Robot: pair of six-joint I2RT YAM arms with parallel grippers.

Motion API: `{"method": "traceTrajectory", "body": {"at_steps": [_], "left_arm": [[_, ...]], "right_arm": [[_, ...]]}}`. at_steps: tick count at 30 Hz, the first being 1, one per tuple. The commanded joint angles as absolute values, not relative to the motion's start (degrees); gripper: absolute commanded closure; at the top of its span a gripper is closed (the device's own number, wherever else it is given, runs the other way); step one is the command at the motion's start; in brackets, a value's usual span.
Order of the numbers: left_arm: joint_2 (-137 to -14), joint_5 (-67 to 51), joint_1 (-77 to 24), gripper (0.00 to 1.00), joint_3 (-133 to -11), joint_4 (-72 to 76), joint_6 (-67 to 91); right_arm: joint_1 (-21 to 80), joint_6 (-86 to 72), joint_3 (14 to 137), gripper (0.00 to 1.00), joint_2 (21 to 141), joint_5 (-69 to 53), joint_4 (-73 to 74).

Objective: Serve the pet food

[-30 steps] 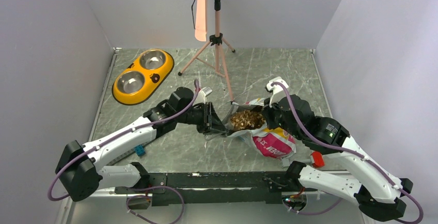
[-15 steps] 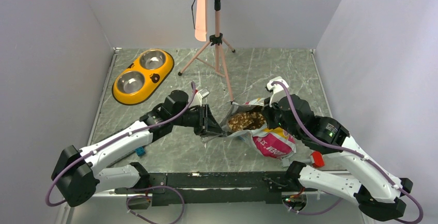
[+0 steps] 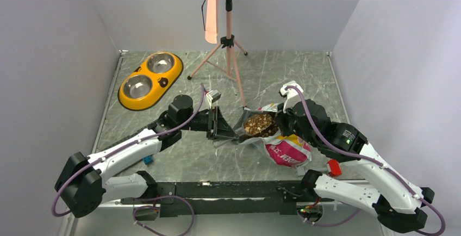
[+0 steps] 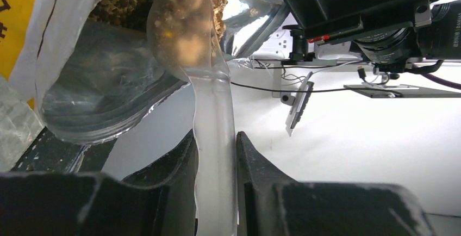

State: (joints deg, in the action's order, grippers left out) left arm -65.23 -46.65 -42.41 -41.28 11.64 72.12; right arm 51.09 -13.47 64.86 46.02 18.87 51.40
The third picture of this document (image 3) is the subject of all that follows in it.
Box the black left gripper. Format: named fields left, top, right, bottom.
left=179, top=106, right=239, bottom=141

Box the pet food bag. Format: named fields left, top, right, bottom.
left=234, top=103, right=312, bottom=167

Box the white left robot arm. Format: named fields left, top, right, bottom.
left=55, top=92, right=239, bottom=218

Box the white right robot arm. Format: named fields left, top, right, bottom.
left=275, top=100, right=435, bottom=234

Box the pet food kibble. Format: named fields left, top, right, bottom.
left=243, top=113, right=279, bottom=138

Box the yellow double pet bowl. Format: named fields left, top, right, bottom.
left=117, top=52, right=184, bottom=111

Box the red clamp block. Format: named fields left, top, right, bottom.
left=327, top=159, right=342, bottom=177

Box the blue building brick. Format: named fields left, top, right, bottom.
left=142, top=156, right=153, bottom=165

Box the pink tripod stand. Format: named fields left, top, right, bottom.
left=187, top=0, right=248, bottom=107

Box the grey building baseplate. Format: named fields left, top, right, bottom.
left=123, top=122, right=165, bottom=166

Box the pink light panel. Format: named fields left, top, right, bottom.
left=201, top=0, right=218, bottom=44

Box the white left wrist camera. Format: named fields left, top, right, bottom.
left=205, top=90, right=221, bottom=108

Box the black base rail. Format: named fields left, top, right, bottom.
left=120, top=180, right=334, bottom=222

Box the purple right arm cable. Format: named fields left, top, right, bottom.
left=284, top=84, right=446, bottom=236

